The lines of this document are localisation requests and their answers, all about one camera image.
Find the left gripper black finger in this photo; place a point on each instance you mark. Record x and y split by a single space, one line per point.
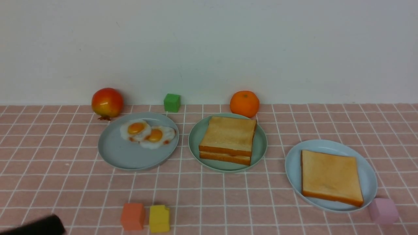
48 225

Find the toast slice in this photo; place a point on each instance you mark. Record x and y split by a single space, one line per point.
330 177
228 137
243 160

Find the orange cube block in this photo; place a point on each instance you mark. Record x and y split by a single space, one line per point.
133 216

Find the grey-blue egg plate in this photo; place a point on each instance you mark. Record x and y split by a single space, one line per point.
126 154

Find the yellow block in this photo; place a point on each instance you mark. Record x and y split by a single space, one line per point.
159 219

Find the back left fried egg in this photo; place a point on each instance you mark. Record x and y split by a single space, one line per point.
135 131

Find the fried egg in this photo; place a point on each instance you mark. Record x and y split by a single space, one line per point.
159 136
135 131

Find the red pomegranate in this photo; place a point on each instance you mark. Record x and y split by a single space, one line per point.
107 103

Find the back right fried egg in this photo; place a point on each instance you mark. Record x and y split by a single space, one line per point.
159 136

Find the green cube block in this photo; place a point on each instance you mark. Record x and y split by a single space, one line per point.
172 103

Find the orange tangerine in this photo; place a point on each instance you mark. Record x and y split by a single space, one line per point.
245 103

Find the light blue bread plate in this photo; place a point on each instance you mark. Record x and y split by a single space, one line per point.
368 180

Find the pink block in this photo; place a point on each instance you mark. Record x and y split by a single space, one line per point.
383 211

